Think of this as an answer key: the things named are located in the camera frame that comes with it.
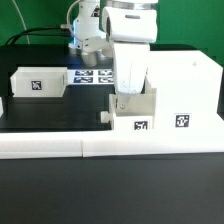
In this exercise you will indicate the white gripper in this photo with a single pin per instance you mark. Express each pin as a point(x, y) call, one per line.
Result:
point(130, 67)

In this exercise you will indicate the white front drawer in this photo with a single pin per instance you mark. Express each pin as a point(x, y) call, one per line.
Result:
point(139, 116)

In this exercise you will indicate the white drawer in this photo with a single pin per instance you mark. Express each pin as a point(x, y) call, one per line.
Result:
point(39, 82)
point(139, 116)

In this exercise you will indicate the white drawer cabinet box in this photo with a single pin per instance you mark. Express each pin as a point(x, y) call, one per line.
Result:
point(187, 84)

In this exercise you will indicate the white rear drawer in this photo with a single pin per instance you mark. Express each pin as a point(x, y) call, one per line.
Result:
point(39, 82)

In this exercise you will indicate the white marker sheet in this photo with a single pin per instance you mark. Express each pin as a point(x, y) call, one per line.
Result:
point(90, 77)

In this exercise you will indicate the white L-shaped fence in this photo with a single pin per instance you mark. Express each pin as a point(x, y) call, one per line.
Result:
point(108, 143)

